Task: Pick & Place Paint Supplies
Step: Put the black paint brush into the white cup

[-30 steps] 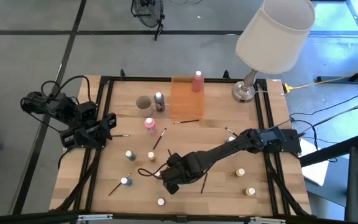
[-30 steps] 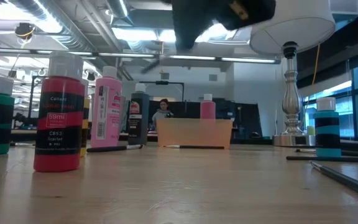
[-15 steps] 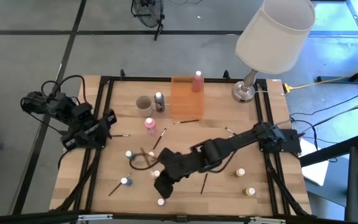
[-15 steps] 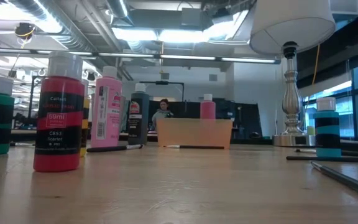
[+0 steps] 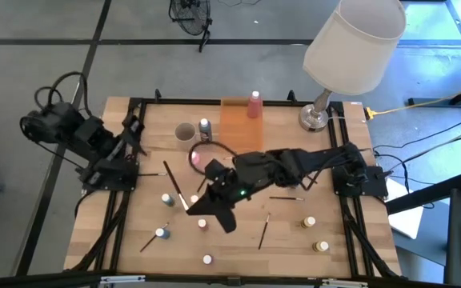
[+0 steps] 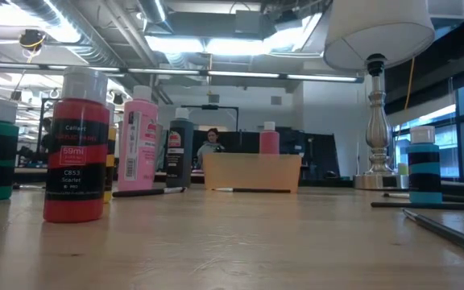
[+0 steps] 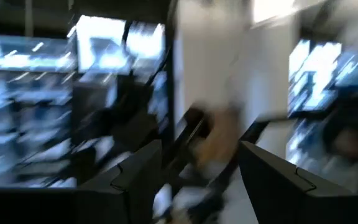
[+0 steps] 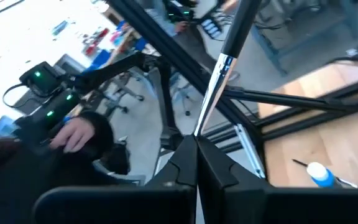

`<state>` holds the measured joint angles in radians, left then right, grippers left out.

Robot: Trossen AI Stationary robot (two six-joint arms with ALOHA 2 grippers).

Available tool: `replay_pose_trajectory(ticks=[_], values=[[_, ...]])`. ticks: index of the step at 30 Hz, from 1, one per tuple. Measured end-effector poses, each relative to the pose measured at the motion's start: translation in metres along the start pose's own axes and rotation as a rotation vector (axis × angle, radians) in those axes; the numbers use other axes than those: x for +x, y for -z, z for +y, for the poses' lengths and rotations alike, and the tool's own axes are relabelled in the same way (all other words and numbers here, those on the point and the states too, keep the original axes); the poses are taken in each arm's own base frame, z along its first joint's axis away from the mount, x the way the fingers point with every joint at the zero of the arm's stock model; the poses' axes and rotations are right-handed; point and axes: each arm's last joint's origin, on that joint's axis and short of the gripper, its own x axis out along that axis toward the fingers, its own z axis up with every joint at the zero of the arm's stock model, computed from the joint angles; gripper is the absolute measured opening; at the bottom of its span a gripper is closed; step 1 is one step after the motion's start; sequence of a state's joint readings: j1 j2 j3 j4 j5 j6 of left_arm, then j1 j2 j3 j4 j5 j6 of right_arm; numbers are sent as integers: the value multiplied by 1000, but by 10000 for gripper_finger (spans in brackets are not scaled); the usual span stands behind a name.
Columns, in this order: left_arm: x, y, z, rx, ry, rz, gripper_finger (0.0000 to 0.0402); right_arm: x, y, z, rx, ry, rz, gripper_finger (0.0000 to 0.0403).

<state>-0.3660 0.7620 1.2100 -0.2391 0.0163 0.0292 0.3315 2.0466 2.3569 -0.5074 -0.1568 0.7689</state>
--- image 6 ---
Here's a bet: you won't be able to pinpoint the large red paint bottle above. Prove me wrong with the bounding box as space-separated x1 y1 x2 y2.
259 121 280 155

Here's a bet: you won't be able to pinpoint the large black paint bottle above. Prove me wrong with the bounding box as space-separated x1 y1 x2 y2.
165 107 195 189

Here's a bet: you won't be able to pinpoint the large pink paint bottle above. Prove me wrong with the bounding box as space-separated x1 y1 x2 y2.
117 85 160 193

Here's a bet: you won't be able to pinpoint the small yellow paint bottle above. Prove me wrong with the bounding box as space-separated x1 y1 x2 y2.
103 102 118 205

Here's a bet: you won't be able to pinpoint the small scarlet paint bottle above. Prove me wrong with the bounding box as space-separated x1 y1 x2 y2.
42 66 111 224

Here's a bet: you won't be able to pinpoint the small turquoise paint bottle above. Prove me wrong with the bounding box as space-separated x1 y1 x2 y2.
407 125 444 205

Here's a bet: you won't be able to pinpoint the person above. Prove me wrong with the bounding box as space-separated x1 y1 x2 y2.
195 127 227 170

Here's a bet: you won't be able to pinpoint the orange translucent plastic bin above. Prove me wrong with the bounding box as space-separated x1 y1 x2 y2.
202 152 303 193

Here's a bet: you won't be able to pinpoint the long ceiling light strip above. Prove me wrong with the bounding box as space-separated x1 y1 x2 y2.
0 62 365 85

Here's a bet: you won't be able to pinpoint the black partition panels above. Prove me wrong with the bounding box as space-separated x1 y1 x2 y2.
191 127 341 181

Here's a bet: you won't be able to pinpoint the silver table lamp white shade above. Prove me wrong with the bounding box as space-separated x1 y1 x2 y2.
322 0 437 190

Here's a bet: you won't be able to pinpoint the silver ventilation duct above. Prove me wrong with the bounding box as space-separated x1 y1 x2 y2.
10 0 126 68

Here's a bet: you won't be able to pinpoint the yellow cable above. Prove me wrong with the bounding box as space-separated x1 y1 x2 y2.
403 56 416 112

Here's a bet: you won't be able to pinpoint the hanging black cord reel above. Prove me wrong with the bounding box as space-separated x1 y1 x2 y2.
18 28 48 53

